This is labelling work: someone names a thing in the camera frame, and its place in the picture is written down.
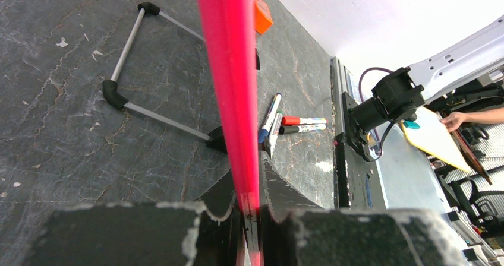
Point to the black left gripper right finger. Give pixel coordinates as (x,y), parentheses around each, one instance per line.
(296,231)

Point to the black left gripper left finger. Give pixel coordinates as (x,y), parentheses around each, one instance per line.
(206,231)

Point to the pink framed whiteboard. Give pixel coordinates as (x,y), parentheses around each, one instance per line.
(228,27)

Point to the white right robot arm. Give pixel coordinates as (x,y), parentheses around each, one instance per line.
(398,94)

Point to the person forearm outside cell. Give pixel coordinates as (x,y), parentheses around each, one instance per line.
(494,116)

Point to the black whiteboard marker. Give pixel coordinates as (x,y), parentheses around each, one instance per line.
(293,129)

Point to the blue whiteboard marker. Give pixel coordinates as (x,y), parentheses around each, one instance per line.
(268,122)

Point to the red whiteboard marker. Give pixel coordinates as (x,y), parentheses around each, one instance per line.
(293,120)

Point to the person hand outside cell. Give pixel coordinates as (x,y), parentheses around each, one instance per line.
(453,121)

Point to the yellow flat object outside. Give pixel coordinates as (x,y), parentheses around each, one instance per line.
(433,138)

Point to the orange semicircle toy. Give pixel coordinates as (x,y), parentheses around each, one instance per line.
(263,17)

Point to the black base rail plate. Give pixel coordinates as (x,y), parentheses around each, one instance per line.
(357,182)

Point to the whiteboard wire easel stand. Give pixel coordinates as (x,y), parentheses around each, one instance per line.
(163,74)

